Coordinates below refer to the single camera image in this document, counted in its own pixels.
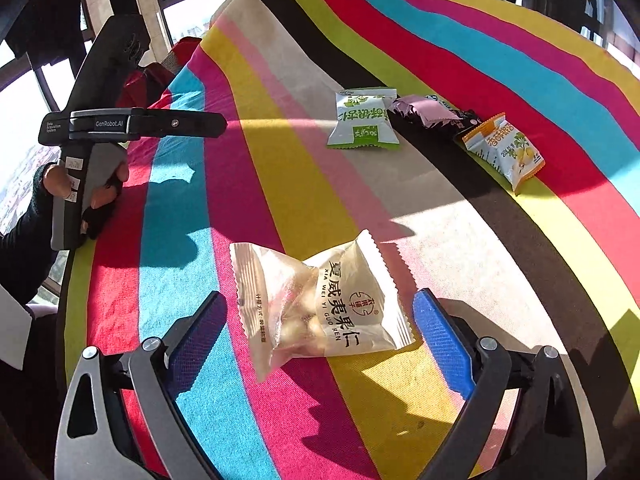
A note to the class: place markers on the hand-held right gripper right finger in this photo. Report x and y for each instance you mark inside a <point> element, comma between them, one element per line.
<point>442,345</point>

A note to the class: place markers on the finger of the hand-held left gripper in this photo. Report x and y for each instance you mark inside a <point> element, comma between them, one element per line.
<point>190,124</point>

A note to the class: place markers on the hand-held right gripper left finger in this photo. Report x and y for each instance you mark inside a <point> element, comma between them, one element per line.
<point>196,340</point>

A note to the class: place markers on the white nut packet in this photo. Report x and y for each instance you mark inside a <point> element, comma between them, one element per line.
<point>345,305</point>

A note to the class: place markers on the person's left forearm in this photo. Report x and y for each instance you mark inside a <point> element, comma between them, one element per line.
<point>25,255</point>

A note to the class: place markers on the person's left hand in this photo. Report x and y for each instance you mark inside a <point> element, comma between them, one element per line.
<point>107,195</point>

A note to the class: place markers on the red jacket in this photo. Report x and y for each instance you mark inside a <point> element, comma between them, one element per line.
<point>145,85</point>

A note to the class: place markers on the dark hanging garment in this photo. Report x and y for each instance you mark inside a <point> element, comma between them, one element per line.
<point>50,25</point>

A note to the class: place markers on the rainbow striped cloth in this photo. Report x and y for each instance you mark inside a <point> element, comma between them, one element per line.
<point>300,185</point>

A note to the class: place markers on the green and white snack packet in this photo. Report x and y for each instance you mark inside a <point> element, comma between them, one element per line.
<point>362,120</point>

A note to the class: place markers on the orange and white snack packet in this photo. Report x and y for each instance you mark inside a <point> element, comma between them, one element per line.
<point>510,152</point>

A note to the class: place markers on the black snack packet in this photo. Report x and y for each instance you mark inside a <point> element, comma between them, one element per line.
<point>470,122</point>

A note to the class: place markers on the purple snack packet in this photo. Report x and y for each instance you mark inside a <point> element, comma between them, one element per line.
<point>425,110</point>

